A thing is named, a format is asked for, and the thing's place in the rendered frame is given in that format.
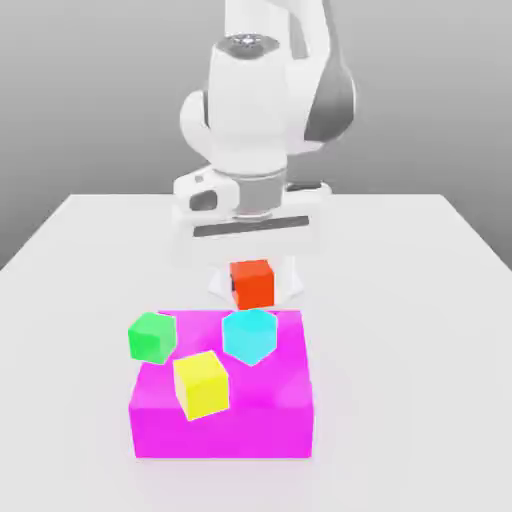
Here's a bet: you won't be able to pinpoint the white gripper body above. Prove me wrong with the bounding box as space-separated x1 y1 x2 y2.
171 182 334 268

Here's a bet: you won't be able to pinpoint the small red cube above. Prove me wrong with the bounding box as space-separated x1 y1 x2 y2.
228 258 277 312

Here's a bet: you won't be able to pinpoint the small cyan cube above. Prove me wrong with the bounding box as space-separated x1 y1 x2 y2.
221 307 280 368

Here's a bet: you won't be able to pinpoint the small green cube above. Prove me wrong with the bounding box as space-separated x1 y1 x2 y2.
127 311 178 366

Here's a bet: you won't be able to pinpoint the small yellow cube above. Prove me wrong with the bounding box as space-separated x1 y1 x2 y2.
172 349 231 423

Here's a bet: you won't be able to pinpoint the large magenta box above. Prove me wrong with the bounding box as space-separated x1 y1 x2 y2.
127 308 316 461

